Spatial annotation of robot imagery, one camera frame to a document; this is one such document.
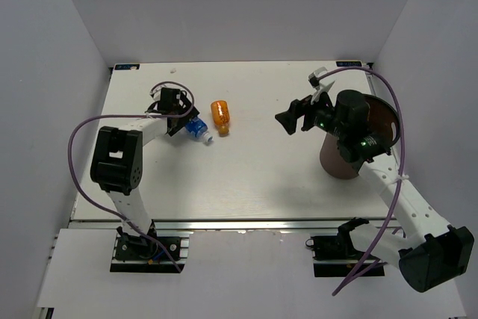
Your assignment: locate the blue sticker corner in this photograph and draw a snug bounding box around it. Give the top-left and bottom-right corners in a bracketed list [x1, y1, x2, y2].
[335, 61, 362, 67]
[114, 64, 140, 71]

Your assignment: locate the clear bottle with blue label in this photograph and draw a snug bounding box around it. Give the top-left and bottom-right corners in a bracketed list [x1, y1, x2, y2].
[184, 117, 214, 145]

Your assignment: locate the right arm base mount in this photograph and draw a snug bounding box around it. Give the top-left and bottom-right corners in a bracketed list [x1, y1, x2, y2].
[305, 218, 370, 279]

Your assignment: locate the aluminium table front rail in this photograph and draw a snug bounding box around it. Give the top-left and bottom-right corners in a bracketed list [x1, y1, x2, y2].
[149, 218, 400, 234]

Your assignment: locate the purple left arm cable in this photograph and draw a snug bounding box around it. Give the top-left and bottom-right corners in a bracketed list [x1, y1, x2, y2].
[67, 81, 197, 273]

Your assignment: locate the dark brown round bin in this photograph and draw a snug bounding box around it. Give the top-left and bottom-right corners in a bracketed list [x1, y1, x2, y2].
[320, 94, 400, 180]

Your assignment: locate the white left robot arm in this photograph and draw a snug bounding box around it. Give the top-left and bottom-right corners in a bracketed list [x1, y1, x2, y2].
[90, 86, 199, 258]

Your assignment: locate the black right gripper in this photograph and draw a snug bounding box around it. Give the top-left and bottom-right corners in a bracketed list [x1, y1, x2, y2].
[274, 86, 346, 140]

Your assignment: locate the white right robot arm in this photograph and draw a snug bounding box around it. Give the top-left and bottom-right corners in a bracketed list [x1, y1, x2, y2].
[275, 90, 474, 293]

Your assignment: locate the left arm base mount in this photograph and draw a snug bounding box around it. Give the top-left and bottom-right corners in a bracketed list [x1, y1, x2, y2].
[110, 226, 188, 273]

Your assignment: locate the blue sticker left corner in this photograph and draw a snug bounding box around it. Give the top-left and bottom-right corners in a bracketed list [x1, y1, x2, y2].
[114, 64, 140, 71]

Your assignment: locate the orange bottle with patterned label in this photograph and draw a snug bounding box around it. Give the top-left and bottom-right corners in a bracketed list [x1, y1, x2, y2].
[211, 100, 230, 136]

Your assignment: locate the blue sticker right corner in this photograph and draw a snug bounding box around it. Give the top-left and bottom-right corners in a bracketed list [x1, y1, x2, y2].
[335, 61, 362, 67]

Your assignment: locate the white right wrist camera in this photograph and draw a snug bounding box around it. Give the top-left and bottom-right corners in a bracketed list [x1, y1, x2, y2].
[308, 66, 335, 105]

